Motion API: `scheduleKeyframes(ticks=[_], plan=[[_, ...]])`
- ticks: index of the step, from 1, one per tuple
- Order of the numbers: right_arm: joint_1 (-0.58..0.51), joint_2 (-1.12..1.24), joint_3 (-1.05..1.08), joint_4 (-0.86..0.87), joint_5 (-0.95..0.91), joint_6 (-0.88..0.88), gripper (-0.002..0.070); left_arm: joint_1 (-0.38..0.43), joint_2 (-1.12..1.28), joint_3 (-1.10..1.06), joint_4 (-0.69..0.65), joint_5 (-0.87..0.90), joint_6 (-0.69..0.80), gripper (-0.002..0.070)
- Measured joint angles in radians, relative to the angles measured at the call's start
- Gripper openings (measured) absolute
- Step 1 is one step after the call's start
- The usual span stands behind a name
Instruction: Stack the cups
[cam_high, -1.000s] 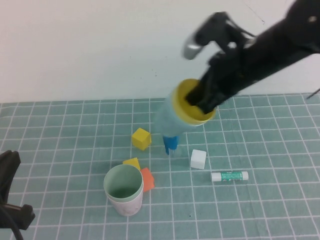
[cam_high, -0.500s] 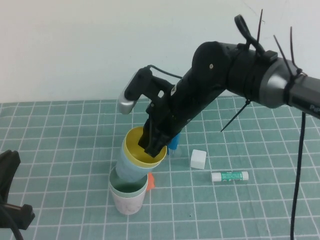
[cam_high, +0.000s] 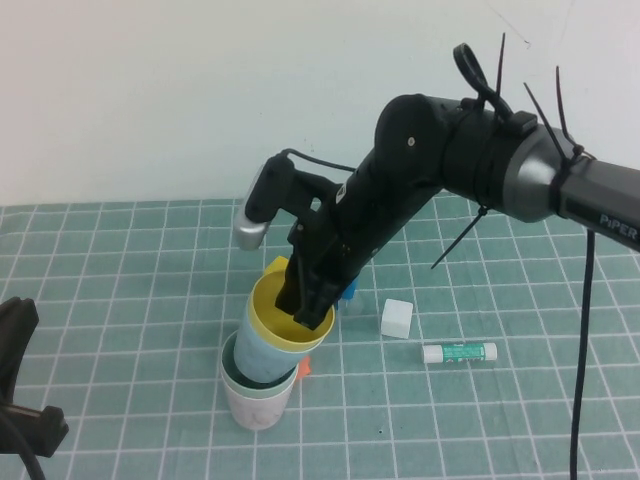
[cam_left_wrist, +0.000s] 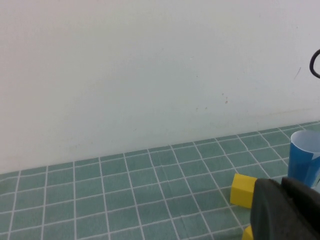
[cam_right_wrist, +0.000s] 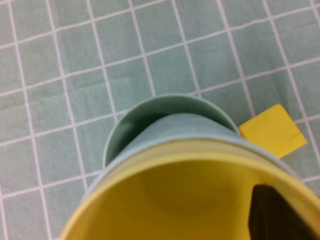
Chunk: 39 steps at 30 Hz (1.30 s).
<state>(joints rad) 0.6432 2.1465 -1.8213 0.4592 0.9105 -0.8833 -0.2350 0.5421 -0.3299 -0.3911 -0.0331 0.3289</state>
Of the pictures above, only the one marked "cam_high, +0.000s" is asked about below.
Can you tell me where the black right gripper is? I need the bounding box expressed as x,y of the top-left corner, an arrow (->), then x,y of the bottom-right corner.
273,157 -> 431,331

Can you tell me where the yellow plastic cup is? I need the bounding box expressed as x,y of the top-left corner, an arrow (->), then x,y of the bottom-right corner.
249,269 -> 336,355

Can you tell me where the light blue plastic cup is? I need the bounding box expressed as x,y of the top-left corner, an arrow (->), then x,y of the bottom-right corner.
233,294 -> 301,385

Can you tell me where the green plastic cup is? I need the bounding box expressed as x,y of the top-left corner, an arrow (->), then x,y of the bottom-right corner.
219,332 -> 297,402

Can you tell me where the yellow cube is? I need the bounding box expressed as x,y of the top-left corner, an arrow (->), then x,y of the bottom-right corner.
263,255 -> 291,277

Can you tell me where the blue paper cone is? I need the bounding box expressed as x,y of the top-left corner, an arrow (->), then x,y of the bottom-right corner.
335,277 -> 361,312

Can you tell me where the white cube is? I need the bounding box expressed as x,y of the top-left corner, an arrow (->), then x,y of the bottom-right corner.
380,298 -> 415,341

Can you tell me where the white green glue stick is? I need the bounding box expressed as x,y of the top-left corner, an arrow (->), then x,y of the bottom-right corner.
422,341 -> 499,365

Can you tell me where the black zip tie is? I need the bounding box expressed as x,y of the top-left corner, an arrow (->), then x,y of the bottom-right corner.
430,204 -> 490,270
495,33 -> 507,119
555,65 -> 586,161
523,82 -> 569,146

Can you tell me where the teal checked tablecloth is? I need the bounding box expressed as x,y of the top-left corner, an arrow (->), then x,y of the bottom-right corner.
0,185 -> 640,480

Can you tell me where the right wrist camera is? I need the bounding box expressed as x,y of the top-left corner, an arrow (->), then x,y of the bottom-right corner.
233,154 -> 334,251

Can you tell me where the black right camera cable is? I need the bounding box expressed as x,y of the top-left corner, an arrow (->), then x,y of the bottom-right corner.
279,148 -> 357,174

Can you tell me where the black right arm cable loop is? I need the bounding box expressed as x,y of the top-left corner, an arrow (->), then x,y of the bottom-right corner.
453,43 -> 536,136

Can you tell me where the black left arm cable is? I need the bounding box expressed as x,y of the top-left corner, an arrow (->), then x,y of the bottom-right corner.
0,414 -> 46,480

